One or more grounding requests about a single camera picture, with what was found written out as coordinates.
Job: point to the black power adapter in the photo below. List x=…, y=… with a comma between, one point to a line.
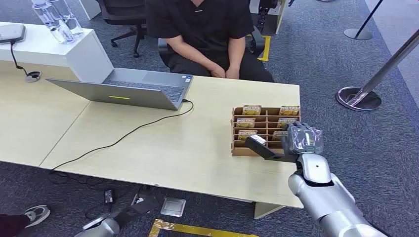
x=109, y=197

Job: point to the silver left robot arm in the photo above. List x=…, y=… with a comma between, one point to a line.
x=101, y=227

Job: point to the clear water bottle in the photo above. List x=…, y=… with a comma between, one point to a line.
x=70, y=18
x=54, y=23

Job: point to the wooden card holder rack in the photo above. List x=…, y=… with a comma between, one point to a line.
x=265, y=126

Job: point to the grey flat device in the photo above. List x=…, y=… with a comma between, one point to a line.
x=11, y=32

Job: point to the grey laptop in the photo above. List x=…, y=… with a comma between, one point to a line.
x=131, y=90

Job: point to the yellow printed card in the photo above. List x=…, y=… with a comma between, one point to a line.
x=285, y=122
x=245, y=123
x=251, y=110
x=289, y=110
x=246, y=134

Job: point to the chrome stanchion post with base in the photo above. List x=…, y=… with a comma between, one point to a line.
x=363, y=96

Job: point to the grey and white shoe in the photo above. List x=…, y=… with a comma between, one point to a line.
x=37, y=215

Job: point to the yellow floor tape frame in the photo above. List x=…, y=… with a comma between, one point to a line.
x=183, y=229

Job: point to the white raised counter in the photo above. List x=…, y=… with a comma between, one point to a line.
x=59, y=52

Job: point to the dark stanchion post with base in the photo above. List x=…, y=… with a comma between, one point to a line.
x=357, y=33

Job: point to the black office chair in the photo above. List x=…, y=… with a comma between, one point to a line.
x=126, y=16

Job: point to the bystander's leg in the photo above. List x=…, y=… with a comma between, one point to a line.
x=13, y=225

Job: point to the metal floor socket plate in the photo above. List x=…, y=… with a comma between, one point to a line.
x=172, y=207

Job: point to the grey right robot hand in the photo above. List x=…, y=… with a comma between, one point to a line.
x=302, y=139

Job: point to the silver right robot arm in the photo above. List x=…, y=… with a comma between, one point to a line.
x=327, y=199

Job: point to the person's left hand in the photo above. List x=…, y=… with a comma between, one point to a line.
x=233, y=72

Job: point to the person's right hand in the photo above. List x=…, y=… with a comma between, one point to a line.
x=217, y=72

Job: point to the white table leg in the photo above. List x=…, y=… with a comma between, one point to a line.
x=266, y=209

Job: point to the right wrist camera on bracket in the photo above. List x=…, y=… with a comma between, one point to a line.
x=262, y=147

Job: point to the person's hand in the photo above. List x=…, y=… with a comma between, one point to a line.
x=233, y=72
x=217, y=72

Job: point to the yellow floor tape strip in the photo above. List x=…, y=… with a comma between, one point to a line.
x=265, y=49

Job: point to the person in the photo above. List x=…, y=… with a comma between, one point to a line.
x=199, y=29

